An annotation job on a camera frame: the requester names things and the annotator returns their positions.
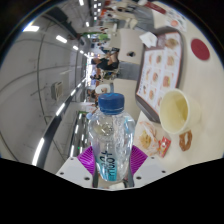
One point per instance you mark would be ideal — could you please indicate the white crumpled napkin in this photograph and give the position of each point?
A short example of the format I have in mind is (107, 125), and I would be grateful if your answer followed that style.
(148, 39)

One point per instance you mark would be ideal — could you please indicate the clear blue-capped water bottle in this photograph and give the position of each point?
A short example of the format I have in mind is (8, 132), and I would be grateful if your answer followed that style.
(111, 133)

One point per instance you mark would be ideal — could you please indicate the dark tray with paper menu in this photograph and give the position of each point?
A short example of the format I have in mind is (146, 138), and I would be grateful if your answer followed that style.
(160, 73)

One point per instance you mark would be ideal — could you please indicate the ceiling air conditioner unit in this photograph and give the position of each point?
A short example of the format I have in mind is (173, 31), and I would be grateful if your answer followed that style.
(56, 90)

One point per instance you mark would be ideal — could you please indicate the beige chair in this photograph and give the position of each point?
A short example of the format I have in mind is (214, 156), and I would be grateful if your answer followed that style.
(123, 87)
(128, 43)

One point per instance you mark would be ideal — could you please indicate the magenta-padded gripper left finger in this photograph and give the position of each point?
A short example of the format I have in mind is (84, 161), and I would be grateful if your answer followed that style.
(71, 170)

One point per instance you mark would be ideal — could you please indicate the ceiling lights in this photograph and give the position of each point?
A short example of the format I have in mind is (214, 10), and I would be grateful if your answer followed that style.
(61, 39)

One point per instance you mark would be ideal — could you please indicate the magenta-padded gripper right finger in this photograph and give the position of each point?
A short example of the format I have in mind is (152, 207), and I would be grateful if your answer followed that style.
(150, 170)

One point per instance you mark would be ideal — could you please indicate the person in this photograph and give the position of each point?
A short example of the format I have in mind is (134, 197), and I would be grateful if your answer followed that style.
(106, 63)

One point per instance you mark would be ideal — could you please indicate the clear plastic food bag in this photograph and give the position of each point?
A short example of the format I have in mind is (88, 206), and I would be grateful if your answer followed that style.
(146, 137)

